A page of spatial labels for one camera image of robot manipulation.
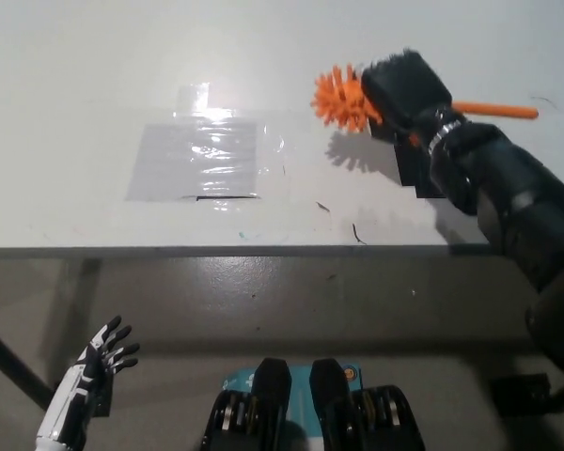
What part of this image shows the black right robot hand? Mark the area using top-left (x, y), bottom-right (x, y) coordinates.
top-left (358, 47), bottom-right (462, 152)

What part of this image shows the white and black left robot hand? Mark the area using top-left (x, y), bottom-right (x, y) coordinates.
top-left (36, 315), bottom-right (141, 446)

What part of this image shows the orange microfibre duster with handle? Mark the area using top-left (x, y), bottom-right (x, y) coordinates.
top-left (311, 62), bottom-right (541, 148)

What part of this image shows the black and teal robot torso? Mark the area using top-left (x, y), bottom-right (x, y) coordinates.
top-left (198, 357), bottom-right (427, 451)

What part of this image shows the black tape patch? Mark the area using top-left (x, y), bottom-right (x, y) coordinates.
top-left (392, 134), bottom-right (454, 199)

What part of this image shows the clear plastic film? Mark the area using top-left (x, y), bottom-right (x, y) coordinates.
top-left (111, 83), bottom-right (334, 232)

